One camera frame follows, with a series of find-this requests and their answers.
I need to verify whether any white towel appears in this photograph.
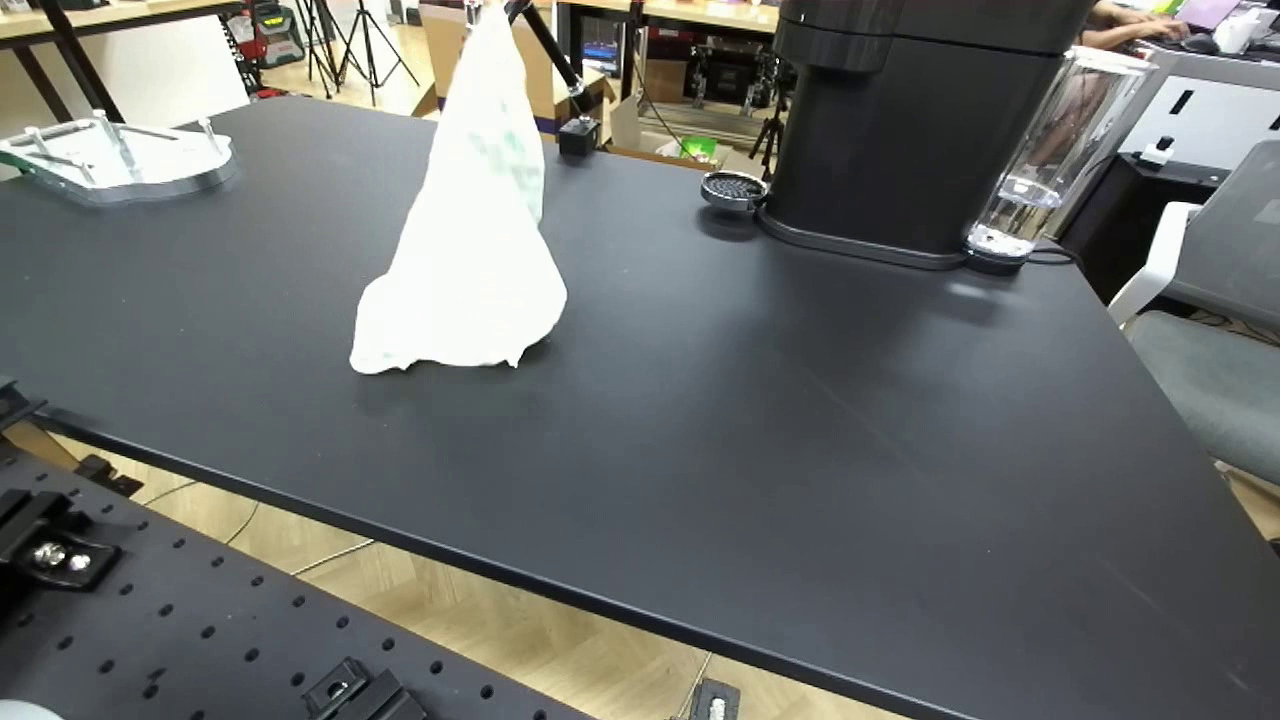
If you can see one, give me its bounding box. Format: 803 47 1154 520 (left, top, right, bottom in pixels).
347 0 573 379

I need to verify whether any person's forearm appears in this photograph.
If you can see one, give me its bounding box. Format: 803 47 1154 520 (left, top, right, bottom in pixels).
1081 0 1193 55

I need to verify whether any round black lid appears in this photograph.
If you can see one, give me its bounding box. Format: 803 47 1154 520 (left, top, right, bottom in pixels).
696 169 778 222

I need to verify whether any small black clamp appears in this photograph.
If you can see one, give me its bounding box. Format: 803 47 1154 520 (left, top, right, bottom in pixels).
553 111 603 163

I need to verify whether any cardboard box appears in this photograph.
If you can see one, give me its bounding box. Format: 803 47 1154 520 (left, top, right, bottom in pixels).
635 24 696 106

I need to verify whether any black diagonal stand rod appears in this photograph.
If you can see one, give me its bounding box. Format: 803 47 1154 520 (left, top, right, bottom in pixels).
503 0 583 92

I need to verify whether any small black metal connector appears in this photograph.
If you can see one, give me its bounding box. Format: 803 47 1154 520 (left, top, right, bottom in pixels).
683 677 745 720

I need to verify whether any black coffee machine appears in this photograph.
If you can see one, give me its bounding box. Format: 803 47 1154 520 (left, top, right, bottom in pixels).
756 0 1101 277

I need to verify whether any black tripod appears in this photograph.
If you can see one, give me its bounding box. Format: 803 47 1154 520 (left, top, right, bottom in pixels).
309 0 423 106

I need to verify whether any clear glass cup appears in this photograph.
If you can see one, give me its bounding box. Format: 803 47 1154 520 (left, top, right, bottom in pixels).
966 42 1164 267

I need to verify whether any black perforated board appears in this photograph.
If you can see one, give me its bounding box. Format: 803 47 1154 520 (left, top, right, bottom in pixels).
0 452 591 720

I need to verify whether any white chair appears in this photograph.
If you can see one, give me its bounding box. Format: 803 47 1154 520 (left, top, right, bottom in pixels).
92 10 252 131

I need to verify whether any clear glass tray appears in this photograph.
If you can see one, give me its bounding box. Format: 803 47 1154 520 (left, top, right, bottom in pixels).
0 106 239 202

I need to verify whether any grey office chair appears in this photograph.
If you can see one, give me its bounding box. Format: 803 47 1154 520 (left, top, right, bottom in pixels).
1106 137 1280 494

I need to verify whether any white cabinet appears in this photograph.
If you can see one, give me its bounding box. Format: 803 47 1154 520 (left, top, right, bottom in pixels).
1118 50 1280 175

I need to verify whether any wooden desk with black legs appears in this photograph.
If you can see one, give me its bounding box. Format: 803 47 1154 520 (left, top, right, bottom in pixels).
0 0 252 123

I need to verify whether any black mounting bracket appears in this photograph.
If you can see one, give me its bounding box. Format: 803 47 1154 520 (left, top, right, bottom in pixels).
301 651 445 720

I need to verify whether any black bracket with screws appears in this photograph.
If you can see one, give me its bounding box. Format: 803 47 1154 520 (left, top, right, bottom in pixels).
0 484 127 597

